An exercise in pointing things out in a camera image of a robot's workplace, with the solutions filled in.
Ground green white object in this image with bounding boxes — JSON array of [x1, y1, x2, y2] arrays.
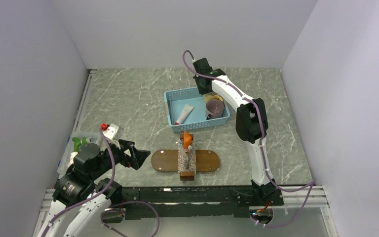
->
[[70, 137, 90, 162]]

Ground purple mug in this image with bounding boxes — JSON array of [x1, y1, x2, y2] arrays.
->
[[205, 99, 225, 120]]

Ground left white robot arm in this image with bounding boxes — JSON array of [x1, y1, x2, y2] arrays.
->
[[38, 138, 151, 237]]

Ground blue plastic basket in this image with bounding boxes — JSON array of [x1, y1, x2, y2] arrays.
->
[[163, 86, 231, 133]]

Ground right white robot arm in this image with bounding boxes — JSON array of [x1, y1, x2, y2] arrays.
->
[[193, 58, 281, 205]]

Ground yellow mug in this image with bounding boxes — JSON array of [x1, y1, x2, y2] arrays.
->
[[203, 92, 224, 103]]

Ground brown oval wooden tray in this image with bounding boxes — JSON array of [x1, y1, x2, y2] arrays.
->
[[151, 150, 220, 172]]

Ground orange toothpaste tube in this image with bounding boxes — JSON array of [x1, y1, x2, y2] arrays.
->
[[180, 131, 193, 150]]

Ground black base frame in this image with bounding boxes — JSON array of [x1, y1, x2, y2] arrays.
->
[[110, 184, 284, 220]]

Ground clear acrylic toothbrush holder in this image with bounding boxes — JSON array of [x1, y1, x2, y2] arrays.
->
[[176, 131, 196, 182]]

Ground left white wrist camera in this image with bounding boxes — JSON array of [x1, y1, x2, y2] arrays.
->
[[100, 123, 124, 149]]

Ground white red toothpaste tube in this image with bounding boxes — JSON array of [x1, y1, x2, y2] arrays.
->
[[174, 104, 194, 125]]

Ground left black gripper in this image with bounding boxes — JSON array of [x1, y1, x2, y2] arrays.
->
[[90, 137, 150, 180]]

